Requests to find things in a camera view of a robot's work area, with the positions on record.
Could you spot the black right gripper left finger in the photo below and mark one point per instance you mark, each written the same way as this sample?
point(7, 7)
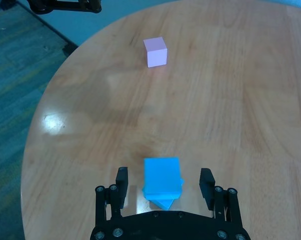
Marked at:
point(121, 190)

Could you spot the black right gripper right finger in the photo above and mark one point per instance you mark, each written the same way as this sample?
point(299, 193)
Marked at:
point(206, 187)

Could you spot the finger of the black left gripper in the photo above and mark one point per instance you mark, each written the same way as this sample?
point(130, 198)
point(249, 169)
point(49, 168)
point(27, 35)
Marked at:
point(70, 6)

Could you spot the blue cube block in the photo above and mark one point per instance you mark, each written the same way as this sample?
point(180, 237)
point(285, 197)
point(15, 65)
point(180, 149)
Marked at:
point(165, 203)
point(161, 177)

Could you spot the black baseboard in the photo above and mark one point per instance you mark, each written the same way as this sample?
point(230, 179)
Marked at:
point(50, 27)

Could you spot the pink cube block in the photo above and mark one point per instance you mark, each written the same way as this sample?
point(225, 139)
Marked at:
point(156, 53)

